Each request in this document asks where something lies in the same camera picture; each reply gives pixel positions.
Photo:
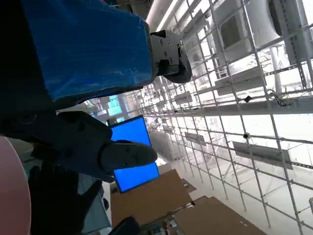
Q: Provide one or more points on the pink bowl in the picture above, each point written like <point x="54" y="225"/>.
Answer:
<point x="12" y="191"/>

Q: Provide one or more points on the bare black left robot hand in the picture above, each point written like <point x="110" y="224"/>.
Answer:
<point x="85" y="49"/>

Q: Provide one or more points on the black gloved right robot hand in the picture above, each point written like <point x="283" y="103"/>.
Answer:
<point x="56" y="203"/>

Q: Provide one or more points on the blue computer monitor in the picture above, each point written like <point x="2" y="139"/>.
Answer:
<point x="132" y="132"/>

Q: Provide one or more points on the brown cardboard box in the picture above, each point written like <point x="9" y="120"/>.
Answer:
<point x="215" y="220"/>
<point x="146" y="198"/>

